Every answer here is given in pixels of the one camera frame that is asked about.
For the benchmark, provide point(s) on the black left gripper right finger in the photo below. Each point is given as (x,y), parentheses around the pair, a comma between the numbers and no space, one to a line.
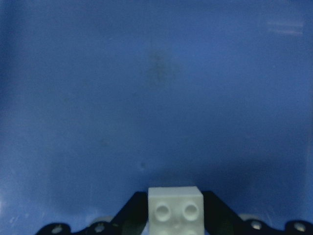
(219,218)

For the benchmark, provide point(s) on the white block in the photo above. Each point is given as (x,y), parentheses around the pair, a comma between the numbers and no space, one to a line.
(175,211)

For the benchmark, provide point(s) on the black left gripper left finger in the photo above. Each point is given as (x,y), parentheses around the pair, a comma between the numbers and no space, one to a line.
(133,216)

